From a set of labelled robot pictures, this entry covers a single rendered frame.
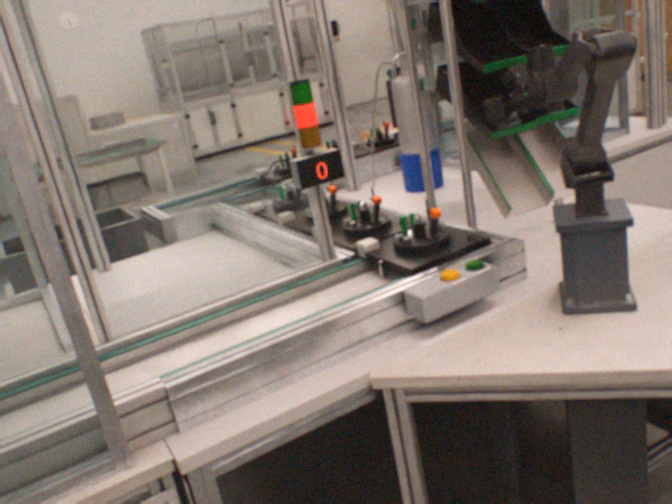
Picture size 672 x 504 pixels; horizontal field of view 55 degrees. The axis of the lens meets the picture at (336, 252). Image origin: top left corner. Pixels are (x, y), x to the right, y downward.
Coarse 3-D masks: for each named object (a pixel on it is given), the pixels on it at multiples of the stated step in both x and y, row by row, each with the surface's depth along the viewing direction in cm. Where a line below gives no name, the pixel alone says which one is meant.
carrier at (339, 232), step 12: (372, 192) 187; (360, 204) 183; (360, 216) 185; (372, 216) 188; (384, 216) 186; (396, 216) 191; (336, 228) 191; (348, 228) 181; (360, 228) 179; (372, 228) 179; (384, 228) 180; (396, 228) 180; (408, 228) 178; (336, 240) 180; (348, 240) 178; (360, 240) 176
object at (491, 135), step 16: (464, 64) 177; (448, 80) 171; (464, 80) 181; (480, 80) 180; (496, 80) 173; (448, 96) 173; (464, 96) 166; (480, 96) 176; (464, 112) 168; (480, 112) 169; (480, 128) 163; (496, 128) 164; (512, 128) 160; (528, 128) 162
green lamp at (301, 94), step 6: (300, 84) 150; (306, 84) 150; (294, 90) 151; (300, 90) 150; (306, 90) 151; (294, 96) 151; (300, 96) 151; (306, 96) 151; (312, 96) 153; (294, 102) 152; (300, 102) 151; (306, 102) 151; (312, 102) 152
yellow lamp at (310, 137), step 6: (312, 126) 153; (318, 126) 155; (300, 132) 154; (306, 132) 153; (312, 132) 153; (318, 132) 155; (300, 138) 155; (306, 138) 154; (312, 138) 154; (318, 138) 155; (306, 144) 154; (312, 144) 154; (318, 144) 155
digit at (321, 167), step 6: (324, 156) 156; (312, 162) 155; (318, 162) 156; (324, 162) 156; (312, 168) 155; (318, 168) 156; (324, 168) 157; (318, 174) 156; (324, 174) 157; (330, 174) 158; (318, 180) 156; (324, 180) 157
